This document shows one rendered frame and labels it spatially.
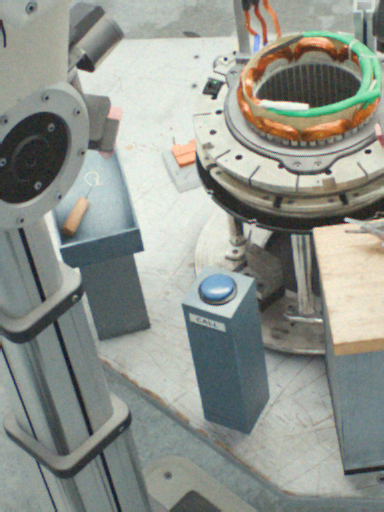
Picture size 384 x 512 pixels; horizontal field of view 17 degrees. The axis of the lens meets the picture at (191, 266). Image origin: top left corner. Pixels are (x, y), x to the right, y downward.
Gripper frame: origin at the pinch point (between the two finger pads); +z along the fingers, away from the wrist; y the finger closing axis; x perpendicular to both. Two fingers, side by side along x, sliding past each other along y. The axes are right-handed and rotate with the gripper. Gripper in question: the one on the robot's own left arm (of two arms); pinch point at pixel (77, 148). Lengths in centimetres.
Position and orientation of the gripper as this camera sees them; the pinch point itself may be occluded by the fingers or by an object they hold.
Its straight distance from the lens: 169.7
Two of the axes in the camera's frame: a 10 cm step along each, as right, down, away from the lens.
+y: -9.8, -1.4, 1.4
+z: 0.7, 4.0, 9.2
